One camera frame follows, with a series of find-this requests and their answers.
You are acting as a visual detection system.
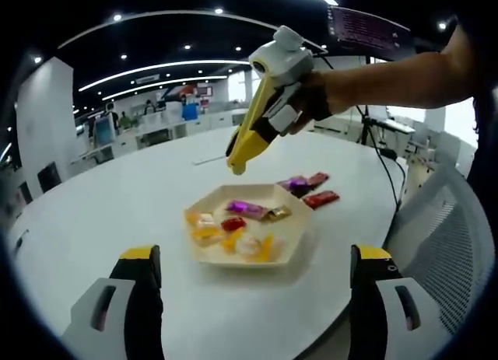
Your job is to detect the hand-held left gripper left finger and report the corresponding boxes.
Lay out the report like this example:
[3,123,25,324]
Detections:
[61,244,165,360]

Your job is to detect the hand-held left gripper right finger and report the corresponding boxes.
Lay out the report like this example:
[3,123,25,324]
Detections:
[349,243,456,360]

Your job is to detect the yellow food tongs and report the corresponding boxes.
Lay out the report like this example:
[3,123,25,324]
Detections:
[224,75,279,177]

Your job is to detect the red snack packet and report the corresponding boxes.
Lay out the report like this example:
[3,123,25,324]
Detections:
[307,172,331,188]

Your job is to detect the shiny purple snack packet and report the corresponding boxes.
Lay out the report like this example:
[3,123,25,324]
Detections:
[225,199,269,220]

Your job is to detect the small red candy packet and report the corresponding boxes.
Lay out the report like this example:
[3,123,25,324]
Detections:
[220,216,248,232]

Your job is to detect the long red snack bar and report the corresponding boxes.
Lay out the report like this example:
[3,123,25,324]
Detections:
[301,190,341,209]

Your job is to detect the beige hexagonal container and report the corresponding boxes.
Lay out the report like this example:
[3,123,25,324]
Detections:
[182,182,314,267]

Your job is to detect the person's right hand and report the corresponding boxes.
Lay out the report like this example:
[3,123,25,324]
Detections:
[287,70,335,138]

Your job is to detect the blue box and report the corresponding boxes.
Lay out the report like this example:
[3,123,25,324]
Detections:
[181,103,200,122]

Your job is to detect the long white counter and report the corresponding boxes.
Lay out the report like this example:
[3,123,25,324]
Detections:
[72,110,250,159]

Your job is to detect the black monitor stand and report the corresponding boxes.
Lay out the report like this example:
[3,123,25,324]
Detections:
[357,105,384,147]

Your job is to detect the dark monitor screen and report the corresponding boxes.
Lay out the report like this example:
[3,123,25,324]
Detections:
[328,5,413,52]

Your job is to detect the grey mesh office chair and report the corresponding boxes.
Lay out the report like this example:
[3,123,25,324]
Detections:
[383,159,489,337]

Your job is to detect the white office desk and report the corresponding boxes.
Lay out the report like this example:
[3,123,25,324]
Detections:
[367,117,466,174]

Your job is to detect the white kiosk blue screen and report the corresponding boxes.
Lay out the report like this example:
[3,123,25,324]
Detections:
[93,114,116,145]

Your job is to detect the black office chair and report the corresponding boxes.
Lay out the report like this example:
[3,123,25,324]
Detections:
[17,180,34,205]

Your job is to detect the black square panel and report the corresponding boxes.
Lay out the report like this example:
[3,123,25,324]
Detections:
[37,161,63,194]

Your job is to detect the white square pillar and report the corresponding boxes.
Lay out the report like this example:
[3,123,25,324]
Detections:
[15,58,77,190]

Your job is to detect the table cable slot cover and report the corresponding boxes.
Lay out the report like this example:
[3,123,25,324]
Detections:
[193,153,230,166]

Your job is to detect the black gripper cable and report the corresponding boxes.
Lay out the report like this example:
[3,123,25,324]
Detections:
[349,103,408,217]

